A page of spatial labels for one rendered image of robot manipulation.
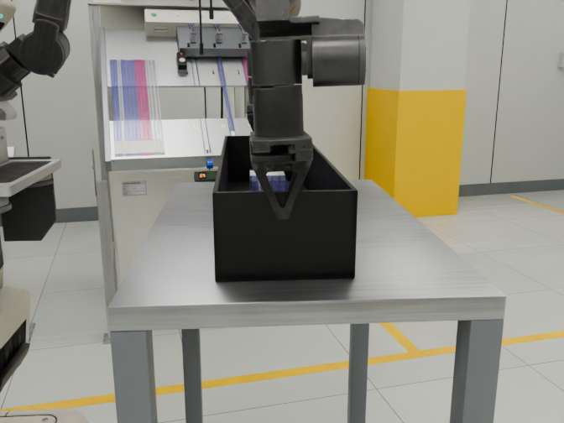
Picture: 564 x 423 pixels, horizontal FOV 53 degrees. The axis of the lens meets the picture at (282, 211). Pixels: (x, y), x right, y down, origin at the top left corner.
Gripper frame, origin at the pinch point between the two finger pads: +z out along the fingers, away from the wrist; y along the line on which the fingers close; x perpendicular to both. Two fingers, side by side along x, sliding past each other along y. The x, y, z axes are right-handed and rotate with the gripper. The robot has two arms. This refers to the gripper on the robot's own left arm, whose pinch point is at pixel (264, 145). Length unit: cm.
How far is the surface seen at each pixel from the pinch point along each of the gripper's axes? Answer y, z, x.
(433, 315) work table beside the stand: -63, 11, -16
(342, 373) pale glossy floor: 57, 91, -26
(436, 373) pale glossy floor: 54, 92, -59
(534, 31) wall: 346, -30, -234
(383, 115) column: 287, 25, -96
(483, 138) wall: 338, 54, -193
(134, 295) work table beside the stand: -60, 7, 18
